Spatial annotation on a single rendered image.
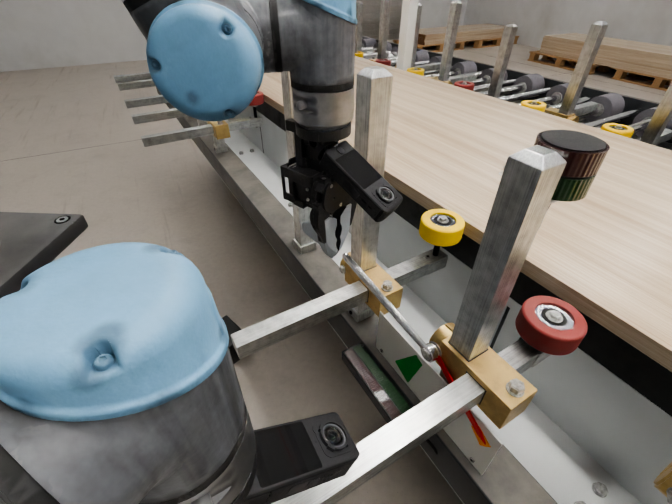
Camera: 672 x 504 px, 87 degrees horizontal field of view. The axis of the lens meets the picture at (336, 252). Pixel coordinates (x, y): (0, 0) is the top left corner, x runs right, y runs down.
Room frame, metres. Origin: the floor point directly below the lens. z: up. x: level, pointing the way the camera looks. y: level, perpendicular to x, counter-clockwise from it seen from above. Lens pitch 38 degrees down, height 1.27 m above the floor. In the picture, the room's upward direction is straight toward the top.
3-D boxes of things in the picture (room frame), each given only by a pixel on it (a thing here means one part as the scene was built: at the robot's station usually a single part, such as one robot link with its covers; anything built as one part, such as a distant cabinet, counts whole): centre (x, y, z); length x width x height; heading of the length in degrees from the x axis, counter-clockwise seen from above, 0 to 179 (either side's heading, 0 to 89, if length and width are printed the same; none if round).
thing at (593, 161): (0.32, -0.22, 1.14); 0.06 x 0.06 x 0.02
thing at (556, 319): (0.32, -0.29, 0.85); 0.08 x 0.08 x 0.11
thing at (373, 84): (0.51, -0.05, 0.93); 0.04 x 0.04 x 0.48; 31
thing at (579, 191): (0.32, -0.22, 1.11); 0.06 x 0.06 x 0.02
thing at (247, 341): (0.45, -0.03, 0.81); 0.44 x 0.03 x 0.04; 121
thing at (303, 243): (0.74, 0.08, 0.93); 0.05 x 0.05 x 0.45; 31
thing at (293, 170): (0.46, 0.02, 1.06); 0.09 x 0.08 x 0.12; 51
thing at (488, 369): (0.28, -0.19, 0.85); 0.14 x 0.06 x 0.05; 31
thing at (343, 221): (0.47, 0.01, 0.95); 0.06 x 0.03 x 0.09; 51
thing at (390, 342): (0.31, -0.14, 0.75); 0.26 x 0.01 x 0.10; 31
